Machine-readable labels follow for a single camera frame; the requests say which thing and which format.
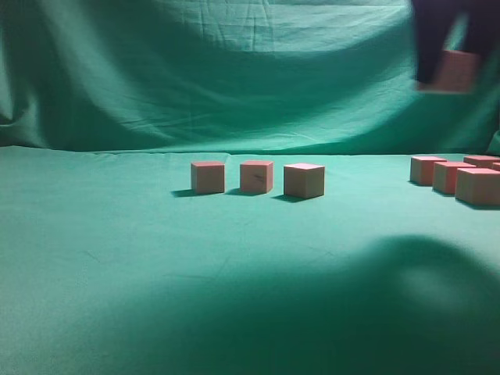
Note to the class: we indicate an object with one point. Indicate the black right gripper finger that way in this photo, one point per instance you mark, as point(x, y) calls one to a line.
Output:
point(482, 32)

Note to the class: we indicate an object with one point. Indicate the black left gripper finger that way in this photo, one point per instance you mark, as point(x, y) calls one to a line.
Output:
point(433, 19)

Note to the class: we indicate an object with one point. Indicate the pink wooden cube placed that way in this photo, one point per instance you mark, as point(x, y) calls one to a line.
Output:
point(256, 176)
point(304, 180)
point(208, 177)

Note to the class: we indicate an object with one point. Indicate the pink wooden cube rear column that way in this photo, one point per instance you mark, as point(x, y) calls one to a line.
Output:
point(481, 161)

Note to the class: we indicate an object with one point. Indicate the green backdrop cloth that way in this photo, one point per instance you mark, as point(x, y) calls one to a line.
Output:
point(258, 77)

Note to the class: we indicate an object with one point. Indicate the green table cloth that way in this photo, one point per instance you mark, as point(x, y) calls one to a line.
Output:
point(111, 265)

